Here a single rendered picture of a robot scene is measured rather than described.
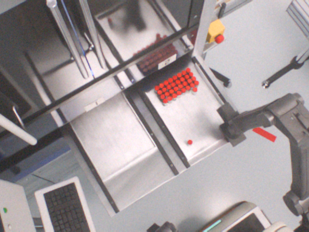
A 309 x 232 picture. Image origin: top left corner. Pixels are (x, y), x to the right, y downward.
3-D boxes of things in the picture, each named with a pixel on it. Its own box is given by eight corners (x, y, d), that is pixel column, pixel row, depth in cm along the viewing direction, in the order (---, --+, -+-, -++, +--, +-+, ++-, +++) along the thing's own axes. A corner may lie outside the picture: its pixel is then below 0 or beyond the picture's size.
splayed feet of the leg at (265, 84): (258, 82, 266) (264, 74, 252) (316, 46, 273) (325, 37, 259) (265, 92, 264) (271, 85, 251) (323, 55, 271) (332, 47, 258)
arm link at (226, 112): (234, 133, 137) (253, 120, 138) (215, 106, 140) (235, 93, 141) (228, 139, 149) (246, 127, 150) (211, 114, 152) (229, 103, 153)
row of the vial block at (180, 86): (159, 98, 170) (159, 95, 166) (193, 78, 173) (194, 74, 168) (161, 103, 170) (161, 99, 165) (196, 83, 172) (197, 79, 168)
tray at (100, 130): (63, 113, 169) (62, 111, 165) (116, 83, 172) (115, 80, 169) (103, 181, 161) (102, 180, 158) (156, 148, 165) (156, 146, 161)
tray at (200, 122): (144, 94, 171) (144, 92, 168) (195, 65, 175) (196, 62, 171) (186, 160, 164) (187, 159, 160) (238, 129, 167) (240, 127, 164)
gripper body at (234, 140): (231, 118, 158) (234, 113, 151) (246, 139, 156) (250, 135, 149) (217, 126, 157) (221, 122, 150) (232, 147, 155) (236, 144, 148)
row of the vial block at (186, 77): (156, 95, 171) (156, 91, 166) (190, 74, 173) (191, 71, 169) (159, 98, 170) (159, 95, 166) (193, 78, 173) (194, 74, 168)
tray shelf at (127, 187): (55, 120, 170) (54, 119, 168) (189, 42, 180) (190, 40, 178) (110, 217, 159) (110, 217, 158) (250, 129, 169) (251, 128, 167)
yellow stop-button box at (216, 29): (199, 31, 170) (202, 23, 163) (213, 23, 171) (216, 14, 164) (209, 44, 169) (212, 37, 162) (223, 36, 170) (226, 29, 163)
